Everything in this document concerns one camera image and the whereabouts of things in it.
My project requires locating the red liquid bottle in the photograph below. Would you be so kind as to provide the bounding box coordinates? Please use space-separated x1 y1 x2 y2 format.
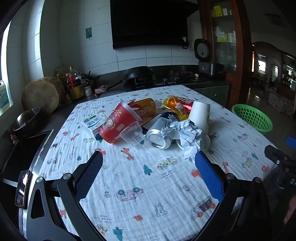
67 66 81 88

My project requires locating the printed white tablecloth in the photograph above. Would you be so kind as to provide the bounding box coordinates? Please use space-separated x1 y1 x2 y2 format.
20 85 278 241

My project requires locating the person's right hand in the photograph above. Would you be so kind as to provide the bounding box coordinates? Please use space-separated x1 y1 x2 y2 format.
283 196 296 226

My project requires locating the polka-dot play fence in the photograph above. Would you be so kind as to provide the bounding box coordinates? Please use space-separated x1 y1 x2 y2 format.
268 90 296 116

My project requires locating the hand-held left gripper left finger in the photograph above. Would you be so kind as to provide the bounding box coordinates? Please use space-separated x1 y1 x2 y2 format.
23 151 107 241

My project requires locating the black wok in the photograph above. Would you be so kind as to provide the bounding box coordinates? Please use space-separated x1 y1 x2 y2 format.
107 66 154 91

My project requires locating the yellow tea bottle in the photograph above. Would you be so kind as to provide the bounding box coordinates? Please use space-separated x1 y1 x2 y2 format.
127 97 162 118

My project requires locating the green base cabinet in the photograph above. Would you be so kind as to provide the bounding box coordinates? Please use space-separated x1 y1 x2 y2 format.
192 85 232 107

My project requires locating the wooden glass-door cabinet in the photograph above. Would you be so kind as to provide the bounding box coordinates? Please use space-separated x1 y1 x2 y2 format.
198 0 252 109

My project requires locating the metal bowl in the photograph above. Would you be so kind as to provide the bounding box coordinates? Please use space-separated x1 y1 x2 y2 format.
13 108 41 137

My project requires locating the clear plastic cup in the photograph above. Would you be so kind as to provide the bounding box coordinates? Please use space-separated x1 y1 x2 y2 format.
120 122 144 147

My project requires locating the green plastic basket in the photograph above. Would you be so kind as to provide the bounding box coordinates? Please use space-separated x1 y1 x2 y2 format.
232 104 273 136

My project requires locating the dark rice cooker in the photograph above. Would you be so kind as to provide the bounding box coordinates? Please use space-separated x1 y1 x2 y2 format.
194 38 225 78

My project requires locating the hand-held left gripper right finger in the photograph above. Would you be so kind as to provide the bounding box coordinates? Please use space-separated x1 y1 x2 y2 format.
195 151 272 241

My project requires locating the orange red snack wrapper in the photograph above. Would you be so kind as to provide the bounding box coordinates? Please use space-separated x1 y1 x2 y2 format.
162 95 195 121

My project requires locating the red instant noodle cup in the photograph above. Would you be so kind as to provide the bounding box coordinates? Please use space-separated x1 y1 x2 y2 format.
98 99 144 144

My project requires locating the white paper cup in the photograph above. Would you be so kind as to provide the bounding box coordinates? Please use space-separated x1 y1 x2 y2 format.
188 101 211 135

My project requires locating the black box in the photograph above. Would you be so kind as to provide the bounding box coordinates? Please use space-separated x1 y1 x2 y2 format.
141 113 162 135

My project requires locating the white green milk carton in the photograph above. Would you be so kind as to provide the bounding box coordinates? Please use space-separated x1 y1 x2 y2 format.
81 115 108 139

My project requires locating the black gas stove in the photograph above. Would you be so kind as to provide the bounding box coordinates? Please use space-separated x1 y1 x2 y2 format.
132 71 206 90

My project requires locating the round wooden chopping board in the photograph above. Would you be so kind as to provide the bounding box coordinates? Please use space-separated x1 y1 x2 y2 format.
43 76 66 106
21 80 60 115

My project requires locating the yellow tin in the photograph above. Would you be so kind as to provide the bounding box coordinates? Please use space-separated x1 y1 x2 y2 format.
69 85 85 100

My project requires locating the crushed aluminium can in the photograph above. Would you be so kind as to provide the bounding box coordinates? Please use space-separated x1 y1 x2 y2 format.
146 111 181 150

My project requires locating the black range hood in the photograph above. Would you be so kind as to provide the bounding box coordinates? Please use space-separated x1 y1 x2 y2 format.
110 0 199 49

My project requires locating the white paper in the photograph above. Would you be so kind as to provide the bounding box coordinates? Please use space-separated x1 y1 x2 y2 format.
162 119 204 163

